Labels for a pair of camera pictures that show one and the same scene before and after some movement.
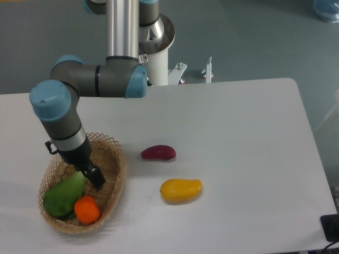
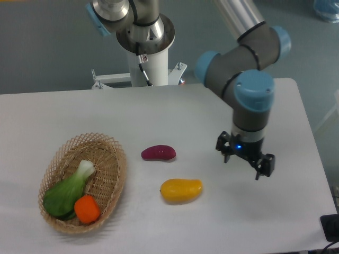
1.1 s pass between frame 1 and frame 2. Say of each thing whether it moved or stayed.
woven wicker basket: stayed
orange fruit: stayed
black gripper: moved
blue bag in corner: stayed
